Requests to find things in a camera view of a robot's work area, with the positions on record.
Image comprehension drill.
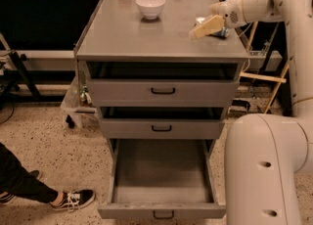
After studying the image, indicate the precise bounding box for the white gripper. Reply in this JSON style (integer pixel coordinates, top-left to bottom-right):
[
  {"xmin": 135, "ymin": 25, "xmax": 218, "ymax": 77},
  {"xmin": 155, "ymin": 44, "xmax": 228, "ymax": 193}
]
[{"xmin": 189, "ymin": 0, "xmax": 247, "ymax": 39}]

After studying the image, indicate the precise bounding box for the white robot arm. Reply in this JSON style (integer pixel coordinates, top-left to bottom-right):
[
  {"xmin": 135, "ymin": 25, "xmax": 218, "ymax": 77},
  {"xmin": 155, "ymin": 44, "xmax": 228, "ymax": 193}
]
[{"xmin": 190, "ymin": 0, "xmax": 313, "ymax": 225}]

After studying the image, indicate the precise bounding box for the grey drawer cabinet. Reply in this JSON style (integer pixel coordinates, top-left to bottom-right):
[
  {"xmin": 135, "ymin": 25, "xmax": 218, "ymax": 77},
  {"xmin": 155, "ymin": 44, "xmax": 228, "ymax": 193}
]
[{"xmin": 73, "ymin": 0, "xmax": 251, "ymax": 158}]

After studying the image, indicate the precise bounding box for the grey top drawer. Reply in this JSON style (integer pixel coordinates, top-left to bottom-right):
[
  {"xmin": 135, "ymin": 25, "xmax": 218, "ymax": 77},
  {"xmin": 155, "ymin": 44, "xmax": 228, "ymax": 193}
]
[{"xmin": 86, "ymin": 62, "xmax": 239, "ymax": 108}]

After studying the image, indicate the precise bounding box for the grey drawer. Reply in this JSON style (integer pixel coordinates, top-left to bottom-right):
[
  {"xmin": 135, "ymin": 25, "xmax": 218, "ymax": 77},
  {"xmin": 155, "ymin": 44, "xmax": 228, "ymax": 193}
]
[
  {"xmin": 98, "ymin": 139, "xmax": 226, "ymax": 220},
  {"xmin": 100, "ymin": 107, "xmax": 225, "ymax": 139},
  {"xmin": 86, "ymin": 62, "xmax": 239, "ymax": 108}
]

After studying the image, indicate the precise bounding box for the grey middle drawer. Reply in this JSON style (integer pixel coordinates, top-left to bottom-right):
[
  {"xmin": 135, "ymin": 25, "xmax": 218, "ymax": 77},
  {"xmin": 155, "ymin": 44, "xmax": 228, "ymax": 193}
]
[{"xmin": 100, "ymin": 107, "xmax": 225, "ymax": 139}]

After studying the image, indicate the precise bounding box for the grey bottom drawer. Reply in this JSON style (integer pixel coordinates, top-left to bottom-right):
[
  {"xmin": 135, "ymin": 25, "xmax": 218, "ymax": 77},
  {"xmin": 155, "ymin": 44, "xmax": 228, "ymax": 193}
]
[{"xmin": 98, "ymin": 139, "xmax": 226, "ymax": 220}]

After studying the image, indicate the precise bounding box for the white bowl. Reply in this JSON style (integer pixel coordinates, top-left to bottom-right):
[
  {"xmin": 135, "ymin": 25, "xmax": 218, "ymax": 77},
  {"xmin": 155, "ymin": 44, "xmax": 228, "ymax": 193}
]
[{"xmin": 136, "ymin": 0, "xmax": 165, "ymax": 20}]

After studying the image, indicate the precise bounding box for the clear plastic bin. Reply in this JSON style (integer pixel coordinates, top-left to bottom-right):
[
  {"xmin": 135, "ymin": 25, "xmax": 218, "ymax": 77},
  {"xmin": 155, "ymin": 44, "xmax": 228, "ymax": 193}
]
[{"xmin": 60, "ymin": 75, "xmax": 99, "ymax": 129}]

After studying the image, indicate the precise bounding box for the black metal stand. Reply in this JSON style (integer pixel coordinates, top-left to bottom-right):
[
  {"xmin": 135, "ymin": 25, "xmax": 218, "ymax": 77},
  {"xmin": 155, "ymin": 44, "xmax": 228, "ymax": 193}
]
[{"xmin": 0, "ymin": 32, "xmax": 41, "ymax": 101}]

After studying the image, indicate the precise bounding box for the black trouser leg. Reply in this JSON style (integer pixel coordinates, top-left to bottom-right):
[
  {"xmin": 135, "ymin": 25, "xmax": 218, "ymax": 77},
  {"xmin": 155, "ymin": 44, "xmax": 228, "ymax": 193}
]
[{"xmin": 0, "ymin": 143, "xmax": 58, "ymax": 203}]

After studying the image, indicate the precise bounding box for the wooden easel frame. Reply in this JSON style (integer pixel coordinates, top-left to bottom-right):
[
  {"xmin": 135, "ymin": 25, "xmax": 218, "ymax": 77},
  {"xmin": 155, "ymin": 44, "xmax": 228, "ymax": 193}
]
[{"xmin": 251, "ymin": 22, "xmax": 291, "ymax": 116}]

